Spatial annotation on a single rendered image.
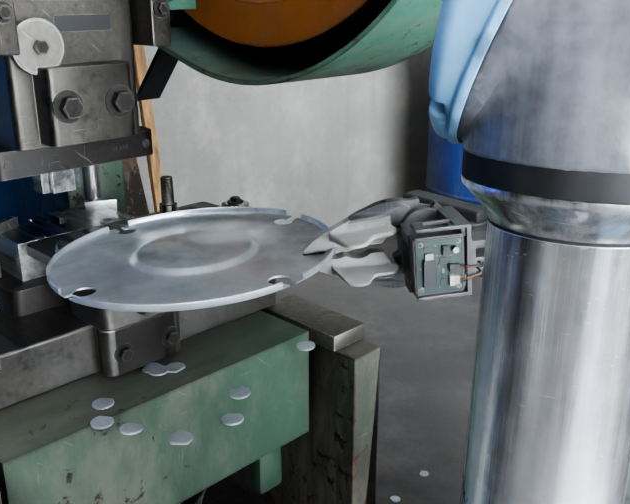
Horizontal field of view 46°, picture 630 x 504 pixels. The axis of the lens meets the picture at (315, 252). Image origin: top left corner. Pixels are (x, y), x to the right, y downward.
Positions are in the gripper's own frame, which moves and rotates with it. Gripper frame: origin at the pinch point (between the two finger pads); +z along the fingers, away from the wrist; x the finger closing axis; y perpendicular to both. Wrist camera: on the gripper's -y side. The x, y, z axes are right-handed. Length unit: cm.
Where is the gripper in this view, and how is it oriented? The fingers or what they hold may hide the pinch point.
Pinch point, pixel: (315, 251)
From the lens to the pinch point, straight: 74.8
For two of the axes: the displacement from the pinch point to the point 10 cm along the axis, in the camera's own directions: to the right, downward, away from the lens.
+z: -9.9, 1.2, -0.9
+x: 0.8, 9.4, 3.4
